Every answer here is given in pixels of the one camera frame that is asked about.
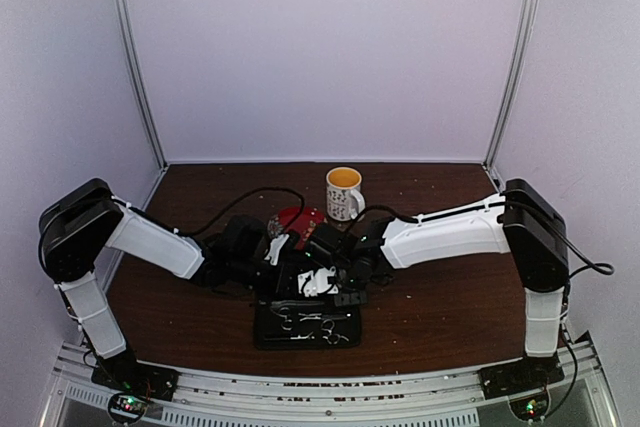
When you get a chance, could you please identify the silver thinning scissors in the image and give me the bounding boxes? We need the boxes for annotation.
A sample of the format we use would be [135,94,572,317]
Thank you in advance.
[273,308,322,332]

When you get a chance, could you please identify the black zippered tool case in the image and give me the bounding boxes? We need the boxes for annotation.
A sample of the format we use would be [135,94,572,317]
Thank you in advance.
[253,295,362,351]

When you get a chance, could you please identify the silver hair cutting scissors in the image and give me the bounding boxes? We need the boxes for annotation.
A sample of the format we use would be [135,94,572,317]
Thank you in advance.
[290,319,350,346]

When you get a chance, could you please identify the black hair clip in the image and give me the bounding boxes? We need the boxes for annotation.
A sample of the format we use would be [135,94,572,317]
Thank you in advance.
[269,300,325,310]

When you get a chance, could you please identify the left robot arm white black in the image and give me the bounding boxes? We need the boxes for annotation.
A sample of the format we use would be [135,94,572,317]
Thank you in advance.
[97,165,304,375]

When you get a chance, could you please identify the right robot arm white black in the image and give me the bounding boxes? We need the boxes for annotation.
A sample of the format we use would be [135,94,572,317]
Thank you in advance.
[297,179,570,389]

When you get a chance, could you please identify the red floral plate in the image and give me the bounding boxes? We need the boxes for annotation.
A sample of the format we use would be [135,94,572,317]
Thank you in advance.
[267,207,327,250]

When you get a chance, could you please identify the white floral mug yellow inside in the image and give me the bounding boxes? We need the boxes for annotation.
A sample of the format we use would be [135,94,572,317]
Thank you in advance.
[326,167,366,222]

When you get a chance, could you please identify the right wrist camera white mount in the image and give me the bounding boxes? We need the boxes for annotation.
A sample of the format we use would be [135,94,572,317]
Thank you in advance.
[297,267,339,298]

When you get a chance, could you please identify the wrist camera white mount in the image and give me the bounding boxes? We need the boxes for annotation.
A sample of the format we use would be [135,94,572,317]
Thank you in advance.
[297,267,339,298]
[264,233,297,266]

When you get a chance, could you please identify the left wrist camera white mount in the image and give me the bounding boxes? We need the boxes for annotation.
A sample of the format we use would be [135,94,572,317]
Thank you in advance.
[264,233,297,266]

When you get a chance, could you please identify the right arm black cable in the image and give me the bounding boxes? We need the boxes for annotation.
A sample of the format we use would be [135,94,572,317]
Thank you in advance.
[344,202,615,283]

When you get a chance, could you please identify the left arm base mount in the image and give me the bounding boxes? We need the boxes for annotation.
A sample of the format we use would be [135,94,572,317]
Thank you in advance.
[91,346,179,426]

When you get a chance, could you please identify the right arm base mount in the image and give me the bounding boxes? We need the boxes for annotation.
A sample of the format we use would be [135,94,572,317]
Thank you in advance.
[478,345,579,425]

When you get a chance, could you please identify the front aluminium rail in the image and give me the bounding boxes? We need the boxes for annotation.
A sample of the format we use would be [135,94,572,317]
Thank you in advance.
[35,341,622,426]

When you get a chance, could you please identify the left aluminium frame post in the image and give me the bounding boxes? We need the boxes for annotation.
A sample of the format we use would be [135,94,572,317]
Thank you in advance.
[113,0,168,171]

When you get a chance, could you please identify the aluminium frame post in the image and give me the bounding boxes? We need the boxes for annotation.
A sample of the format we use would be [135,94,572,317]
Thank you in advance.
[483,0,539,172]
[113,0,168,171]

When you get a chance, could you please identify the right aluminium frame post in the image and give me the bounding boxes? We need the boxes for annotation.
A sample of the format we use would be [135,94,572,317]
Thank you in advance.
[483,0,539,172]

